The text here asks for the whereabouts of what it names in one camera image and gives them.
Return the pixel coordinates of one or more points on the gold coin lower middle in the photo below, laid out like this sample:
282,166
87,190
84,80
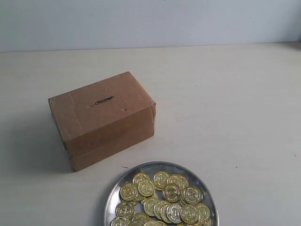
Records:
173,212

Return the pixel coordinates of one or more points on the gold coin top right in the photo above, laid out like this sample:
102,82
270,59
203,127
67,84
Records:
178,179

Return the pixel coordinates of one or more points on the gold coin bottom centre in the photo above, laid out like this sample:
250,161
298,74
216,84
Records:
140,219

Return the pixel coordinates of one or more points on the gold coin lower centre left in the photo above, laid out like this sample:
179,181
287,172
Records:
149,206

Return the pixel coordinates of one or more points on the gold coin bottom left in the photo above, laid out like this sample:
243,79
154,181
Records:
120,221

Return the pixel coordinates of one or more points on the brown cardboard box with slot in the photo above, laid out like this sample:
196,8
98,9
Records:
104,118

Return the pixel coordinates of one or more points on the gold coin top left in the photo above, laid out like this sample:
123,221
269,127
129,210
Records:
140,177

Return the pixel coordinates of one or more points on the gold coin lower right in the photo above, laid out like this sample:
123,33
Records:
189,214

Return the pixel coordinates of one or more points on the gold coin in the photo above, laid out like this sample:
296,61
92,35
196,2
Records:
128,192
173,212
120,221
204,211
178,179
125,209
149,206
140,177
192,195
140,219
160,179
171,193
157,208
189,214

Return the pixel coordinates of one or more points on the gold coin far right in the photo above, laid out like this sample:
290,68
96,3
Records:
204,211

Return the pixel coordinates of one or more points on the gold coin top middle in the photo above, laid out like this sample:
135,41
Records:
160,179

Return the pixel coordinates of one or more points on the round steel plate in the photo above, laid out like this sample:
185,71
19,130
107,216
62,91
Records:
151,168

